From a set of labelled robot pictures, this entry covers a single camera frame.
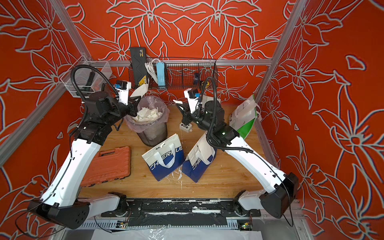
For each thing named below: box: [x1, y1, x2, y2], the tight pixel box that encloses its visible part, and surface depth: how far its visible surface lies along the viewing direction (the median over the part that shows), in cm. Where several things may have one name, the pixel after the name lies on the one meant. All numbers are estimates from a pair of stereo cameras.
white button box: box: [179, 122, 193, 133], surface depth 106 cm
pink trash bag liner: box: [124, 95, 170, 134], surface depth 82 cm
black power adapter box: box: [130, 47, 148, 87], surface depth 88 cm
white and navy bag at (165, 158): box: [141, 133, 185, 182], surface depth 74 cm
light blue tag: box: [156, 62, 166, 87], surface depth 91 cm
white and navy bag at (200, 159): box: [182, 131, 217, 183], surface depth 72 cm
